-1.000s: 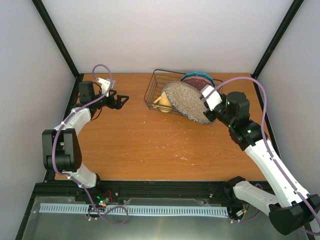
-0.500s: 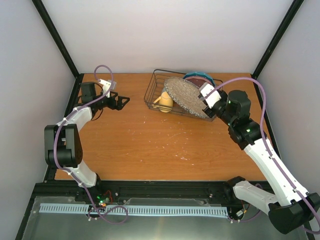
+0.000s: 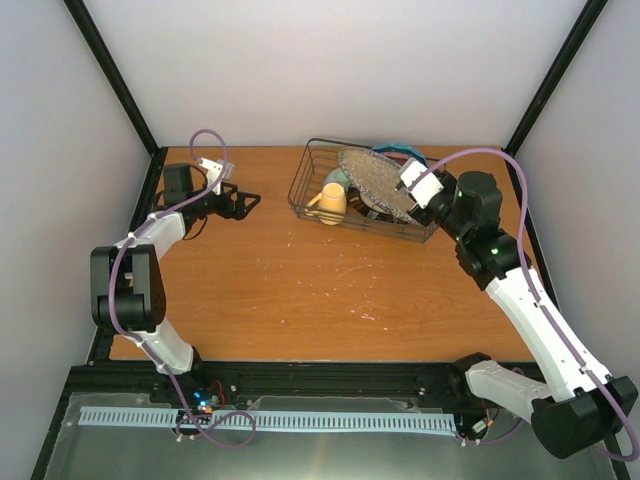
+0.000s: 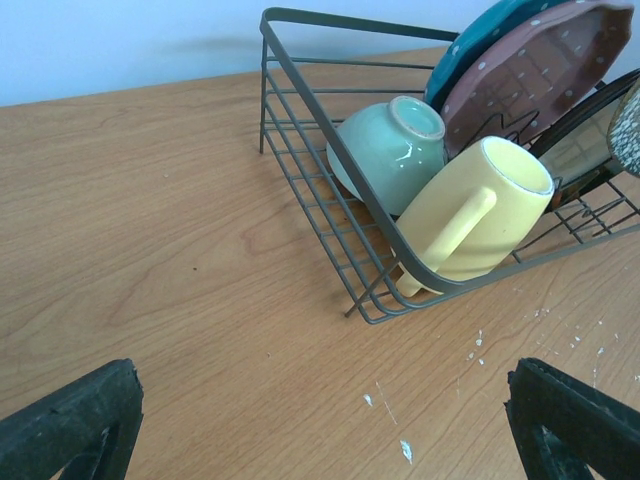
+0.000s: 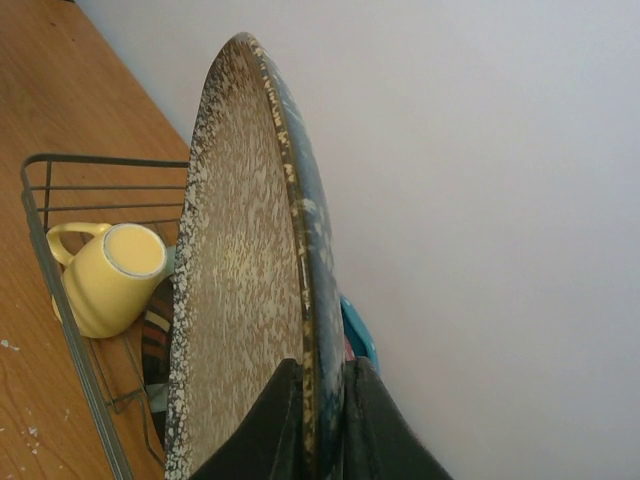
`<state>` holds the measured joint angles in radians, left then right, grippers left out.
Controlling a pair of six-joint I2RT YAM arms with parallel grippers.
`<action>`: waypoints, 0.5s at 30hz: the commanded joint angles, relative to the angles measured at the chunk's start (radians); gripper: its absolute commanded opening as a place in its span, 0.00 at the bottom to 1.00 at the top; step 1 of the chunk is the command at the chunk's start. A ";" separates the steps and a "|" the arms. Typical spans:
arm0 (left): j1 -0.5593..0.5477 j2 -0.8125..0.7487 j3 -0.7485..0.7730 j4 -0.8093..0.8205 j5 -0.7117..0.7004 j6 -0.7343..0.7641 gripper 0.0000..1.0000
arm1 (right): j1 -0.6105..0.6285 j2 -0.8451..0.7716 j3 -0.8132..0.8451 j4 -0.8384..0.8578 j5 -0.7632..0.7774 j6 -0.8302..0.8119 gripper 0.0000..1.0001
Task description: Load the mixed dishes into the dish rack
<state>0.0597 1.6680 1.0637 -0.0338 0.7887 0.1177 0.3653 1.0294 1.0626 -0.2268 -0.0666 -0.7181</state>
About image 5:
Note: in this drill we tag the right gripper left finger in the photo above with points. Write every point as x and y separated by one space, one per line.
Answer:
267 443

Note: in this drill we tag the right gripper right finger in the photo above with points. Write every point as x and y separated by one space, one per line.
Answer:
378 442

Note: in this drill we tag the grey speckled large plate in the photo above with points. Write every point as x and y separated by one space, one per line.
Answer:
254 279

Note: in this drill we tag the green ceramic bowl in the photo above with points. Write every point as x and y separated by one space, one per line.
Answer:
169 267

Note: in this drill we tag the black rimmed cream plate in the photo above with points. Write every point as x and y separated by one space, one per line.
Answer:
157 322

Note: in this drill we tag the yellow mug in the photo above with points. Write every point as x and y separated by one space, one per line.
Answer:
110 273

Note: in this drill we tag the blue dotted plate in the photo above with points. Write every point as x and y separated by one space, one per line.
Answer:
358 340

